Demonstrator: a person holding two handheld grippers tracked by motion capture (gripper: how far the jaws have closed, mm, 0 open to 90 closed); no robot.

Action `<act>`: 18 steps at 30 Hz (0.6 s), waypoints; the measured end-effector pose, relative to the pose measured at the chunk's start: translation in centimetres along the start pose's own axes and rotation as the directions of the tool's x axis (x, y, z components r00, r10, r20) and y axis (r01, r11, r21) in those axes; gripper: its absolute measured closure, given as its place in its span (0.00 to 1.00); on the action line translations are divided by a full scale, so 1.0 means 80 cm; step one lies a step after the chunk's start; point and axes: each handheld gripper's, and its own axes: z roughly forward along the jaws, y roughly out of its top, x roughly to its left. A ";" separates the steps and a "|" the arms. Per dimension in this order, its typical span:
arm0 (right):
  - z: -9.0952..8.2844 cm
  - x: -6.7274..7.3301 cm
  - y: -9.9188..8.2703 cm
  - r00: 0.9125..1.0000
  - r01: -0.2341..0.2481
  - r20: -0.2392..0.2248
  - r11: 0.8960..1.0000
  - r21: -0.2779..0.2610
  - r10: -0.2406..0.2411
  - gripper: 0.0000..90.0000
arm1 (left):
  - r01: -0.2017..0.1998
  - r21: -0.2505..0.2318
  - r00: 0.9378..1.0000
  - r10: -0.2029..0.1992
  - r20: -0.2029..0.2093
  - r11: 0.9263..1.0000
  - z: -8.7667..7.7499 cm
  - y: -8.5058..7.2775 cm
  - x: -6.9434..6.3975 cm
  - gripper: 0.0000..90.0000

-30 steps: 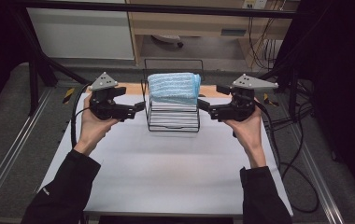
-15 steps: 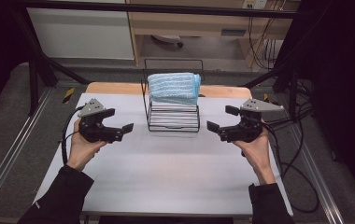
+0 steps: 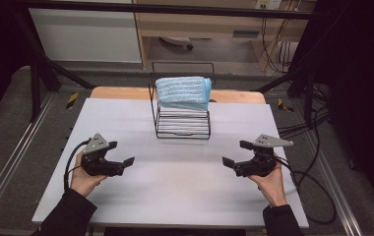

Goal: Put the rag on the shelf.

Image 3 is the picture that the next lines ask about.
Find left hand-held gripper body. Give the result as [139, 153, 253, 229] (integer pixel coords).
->
[81, 132, 126, 177]

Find bundle of hanging cables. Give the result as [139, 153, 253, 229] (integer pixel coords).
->
[261, 18, 302, 73]

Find white wall outlet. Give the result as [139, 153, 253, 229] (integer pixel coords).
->
[255, 0, 281, 10]

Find person's left hand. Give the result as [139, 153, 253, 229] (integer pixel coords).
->
[70, 151, 108, 198]

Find person's right hand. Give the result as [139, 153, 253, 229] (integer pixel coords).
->
[247, 156, 288, 208]

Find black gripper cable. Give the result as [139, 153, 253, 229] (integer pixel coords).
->
[275, 155, 338, 226]
[63, 138, 93, 193]

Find light wooden desk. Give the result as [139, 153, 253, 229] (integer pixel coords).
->
[132, 0, 317, 72]

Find aluminium rail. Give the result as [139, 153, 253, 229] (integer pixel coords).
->
[0, 92, 58, 224]
[301, 131, 364, 236]

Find wooden table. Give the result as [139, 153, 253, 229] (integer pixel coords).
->
[90, 86, 267, 105]

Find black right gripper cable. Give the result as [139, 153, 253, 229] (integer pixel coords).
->
[275, 155, 338, 226]

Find white table cover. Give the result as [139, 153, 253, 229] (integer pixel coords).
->
[31, 97, 310, 229]

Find black metal frame stand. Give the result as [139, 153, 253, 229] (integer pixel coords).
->
[257, 65, 318, 129]
[11, 6, 95, 123]

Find yellow black floor tape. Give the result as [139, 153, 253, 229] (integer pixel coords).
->
[277, 97, 294, 113]
[65, 92, 80, 110]

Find office chair base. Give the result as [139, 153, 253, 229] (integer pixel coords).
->
[159, 36, 195, 51]

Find blue striped towel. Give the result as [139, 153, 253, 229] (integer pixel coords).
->
[155, 76, 213, 112]

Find black metal crossbar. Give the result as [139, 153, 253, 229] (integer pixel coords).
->
[21, 0, 327, 21]

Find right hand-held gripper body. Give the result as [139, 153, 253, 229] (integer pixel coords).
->
[233, 133, 294, 178]

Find black wire rack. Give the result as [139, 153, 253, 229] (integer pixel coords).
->
[148, 61, 217, 140]

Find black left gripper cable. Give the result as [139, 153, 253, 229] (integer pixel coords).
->
[63, 138, 93, 193]

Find black floor cables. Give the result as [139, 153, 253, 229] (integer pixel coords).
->
[278, 85, 333, 141]

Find white cabinet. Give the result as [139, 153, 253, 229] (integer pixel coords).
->
[29, 8, 143, 64]

